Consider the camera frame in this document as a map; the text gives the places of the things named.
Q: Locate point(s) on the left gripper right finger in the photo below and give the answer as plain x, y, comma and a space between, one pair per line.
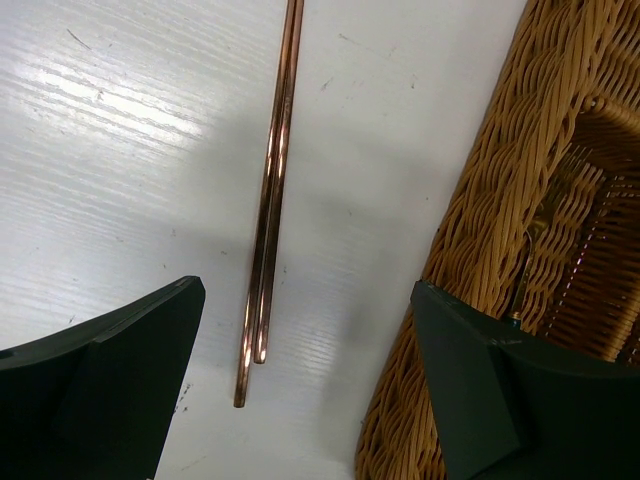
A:
508, 405

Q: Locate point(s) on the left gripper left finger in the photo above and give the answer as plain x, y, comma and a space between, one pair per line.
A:
96, 400

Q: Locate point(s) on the copper chopstick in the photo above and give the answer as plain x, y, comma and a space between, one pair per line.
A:
289, 61
246, 356

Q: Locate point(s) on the brown wicker cutlery tray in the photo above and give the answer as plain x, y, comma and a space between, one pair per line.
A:
565, 57

